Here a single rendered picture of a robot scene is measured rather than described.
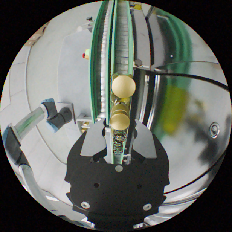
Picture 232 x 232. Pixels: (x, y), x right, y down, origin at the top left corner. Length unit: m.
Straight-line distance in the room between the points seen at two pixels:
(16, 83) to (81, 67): 3.40
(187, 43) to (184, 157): 0.27
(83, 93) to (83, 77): 0.13
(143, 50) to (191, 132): 0.41
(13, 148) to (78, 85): 0.60
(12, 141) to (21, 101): 3.31
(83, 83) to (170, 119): 0.56
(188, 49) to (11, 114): 3.79
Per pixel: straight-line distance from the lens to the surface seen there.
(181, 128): 0.17
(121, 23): 0.56
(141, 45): 0.45
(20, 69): 3.93
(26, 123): 0.47
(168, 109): 0.21
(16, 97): 3.67
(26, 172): 0.42
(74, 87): 0.62
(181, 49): 0.26
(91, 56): 0.35
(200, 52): 0.22
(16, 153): 0.45
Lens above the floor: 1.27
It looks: 62 degrees down
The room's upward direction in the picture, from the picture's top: 173 degrees counter-clockwise
